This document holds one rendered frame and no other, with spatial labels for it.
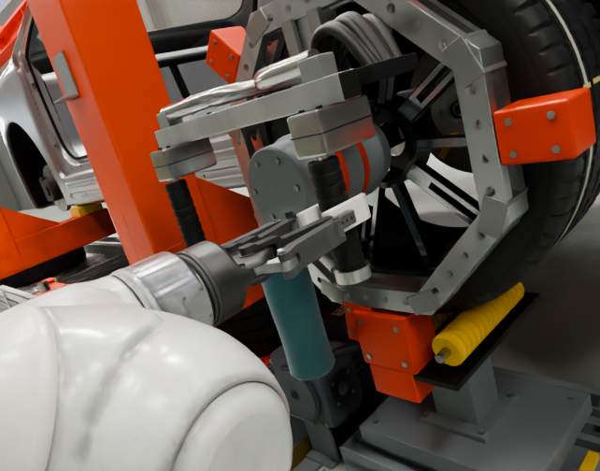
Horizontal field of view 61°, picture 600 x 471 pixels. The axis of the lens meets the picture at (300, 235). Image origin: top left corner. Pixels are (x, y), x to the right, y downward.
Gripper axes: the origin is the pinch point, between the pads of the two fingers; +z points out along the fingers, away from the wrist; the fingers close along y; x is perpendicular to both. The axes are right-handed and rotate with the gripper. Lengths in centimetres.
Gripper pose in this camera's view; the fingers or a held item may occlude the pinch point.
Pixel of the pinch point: (334, 215)
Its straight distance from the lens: 58.5
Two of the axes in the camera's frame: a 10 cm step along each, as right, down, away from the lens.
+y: 6.7, 0.0, -7.4
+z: 6.9, -3.7, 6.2
